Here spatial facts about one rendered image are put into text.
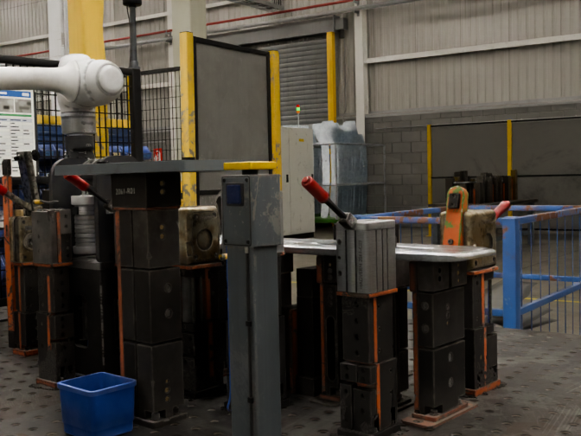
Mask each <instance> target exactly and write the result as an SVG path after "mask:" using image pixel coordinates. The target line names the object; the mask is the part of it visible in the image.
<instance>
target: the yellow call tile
mask: <svg viewBox="0 0 581 436"><path fill-rule="evenodd" d="M275 169H276V162H236V163H224V170H242V175H258V174H259V170H275Z"/></svg>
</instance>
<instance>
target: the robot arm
mask: <svg viewBox="0 0 581 436"><path fill-rule="evenodd" d="M123 78H124V76H123V73H122V71H121V70H120V68H119V67H118V66H117V65H115V64H114V63H112V62H110V61H106V60H94V59H90V57H89V56H87V55H85V54H67V55H64V56H63V57H61V59H60V62H59V66H58V67H0V91H3V90H42V91H50V92H56V93H57V99H58V104H59V107H60V109H61V132H62V134H65V135H66V136H65V148H66V151H67V153H66V155H65V158H69V157H70V158H86V159H95V160H96V159H97V158H95V155H94V153H93V149H94V138H93V136H92V134H94V133H96V115H95V109H96V106H103V105H106V104H109V103H111V102H113V101H114V100H115V99H116V98H117V97H118V96H119V95H120V94H121V93H122V91H123V88H124V87H123V84H124V79H123Z"/></svg>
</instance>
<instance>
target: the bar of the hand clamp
mask: <svg viewBox="0 0 581 436"><path fill-rule="evenodd" d="M39 159H40V152H39V151H38V150H32V152H31V151H18V152H17V153H16V157H14V160H15V161H16V160H17V162H18V166H19V171H20V176H21V181H22V190H23V194H24V200H25V202H27V203H28V204H30V205H31V206H32V210H33V209H34V207H36V206H41V204H34V203H33V201H34V200H40V198H39V193H38V188H37V183H36V178H35V169H34V164H33V160H35V161H38V160H39Z"/></svg>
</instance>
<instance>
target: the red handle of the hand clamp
mask: <svg viewBox="0 0 581 436"><path fill-rule="evenodd" d="M0 195H1V196H6V197H7V198H9V199H10V200H11V201H13V202H15V203H16V204H18V205H19V206H21V207H22V208H24V209H26V210H27V211H29V212H30V213H31V212H32V211H33V210H32V206H31V205H30V204H28V203H27V202H25V201H24V200H22V199H21V198H19V197H18V196H16V195H14V194H13V193H11V192H10V191H8V189H7V188H6V187H4V186H3V185H2V184H0Z"/></svg>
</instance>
